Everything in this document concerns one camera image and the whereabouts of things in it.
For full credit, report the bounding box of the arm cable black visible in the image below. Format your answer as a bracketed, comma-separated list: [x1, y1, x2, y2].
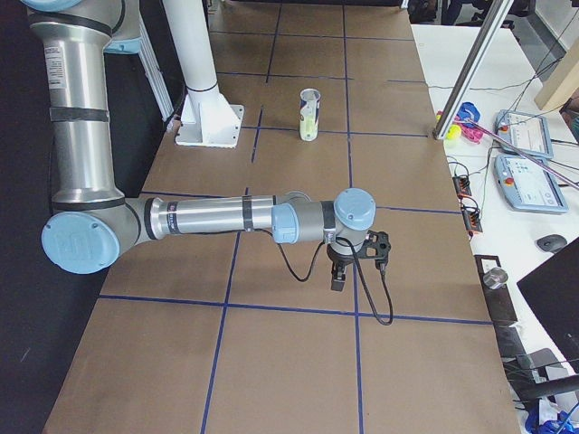
[271, 228, 394, 326]

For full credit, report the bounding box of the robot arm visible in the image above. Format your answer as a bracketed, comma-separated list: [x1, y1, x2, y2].
[26, 1, 390, 290]

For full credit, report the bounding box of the pink cloth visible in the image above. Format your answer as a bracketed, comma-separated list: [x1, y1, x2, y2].
[453, 117, 484, 144]

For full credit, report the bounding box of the orange connector block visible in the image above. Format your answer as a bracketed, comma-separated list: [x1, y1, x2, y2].
[460, 201, 483, 237]
[452, 175, 472, 198]

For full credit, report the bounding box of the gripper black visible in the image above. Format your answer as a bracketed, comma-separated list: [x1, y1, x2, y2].
[327, 244, 358, 291]

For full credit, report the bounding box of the litter picker stick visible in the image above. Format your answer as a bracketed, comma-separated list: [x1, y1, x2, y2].
[454, 118, 578, 190]

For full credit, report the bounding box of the aluminium frame post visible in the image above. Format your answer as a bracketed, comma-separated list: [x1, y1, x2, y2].
[432, 0, 514, 140]

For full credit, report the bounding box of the orange connector block far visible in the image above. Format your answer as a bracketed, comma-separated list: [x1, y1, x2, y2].
[452, 175, 472, 198]

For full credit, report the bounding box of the clear tennis ball tube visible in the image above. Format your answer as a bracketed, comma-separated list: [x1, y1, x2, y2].
[299, 88, 321, 141]

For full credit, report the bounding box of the far teach pendant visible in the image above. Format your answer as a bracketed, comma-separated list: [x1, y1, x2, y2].
[495, 109, 554, 159]

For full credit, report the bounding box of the near teach pendant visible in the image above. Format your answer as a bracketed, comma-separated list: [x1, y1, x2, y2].
[494, 154, 568, 214]

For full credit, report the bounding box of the black monitor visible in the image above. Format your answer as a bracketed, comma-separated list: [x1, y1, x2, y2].
[517, 239, 579, 365]

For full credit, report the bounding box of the spare tennis ball one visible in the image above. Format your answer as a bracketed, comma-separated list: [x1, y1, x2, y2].
[445, 125, 462, 140]

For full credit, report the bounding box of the teach pendant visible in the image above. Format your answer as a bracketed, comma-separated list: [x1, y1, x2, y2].
[495, 109, 554, 159]
[494, 154, 568, 214]

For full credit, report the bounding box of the black computer mouse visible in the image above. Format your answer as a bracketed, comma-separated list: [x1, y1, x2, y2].
[536, 234, 567, 254]

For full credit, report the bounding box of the metal cup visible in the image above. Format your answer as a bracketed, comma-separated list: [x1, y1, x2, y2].
[482, 267, 508, 290]

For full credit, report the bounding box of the orange connector block near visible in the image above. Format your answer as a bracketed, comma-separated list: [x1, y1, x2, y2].
[460, 201, 483, 237]

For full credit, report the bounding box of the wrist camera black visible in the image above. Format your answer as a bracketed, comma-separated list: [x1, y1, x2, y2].
[358, 231, 391, 273]

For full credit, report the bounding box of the white camera post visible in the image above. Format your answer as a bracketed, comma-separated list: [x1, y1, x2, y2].
[163, 0, 244, 148]

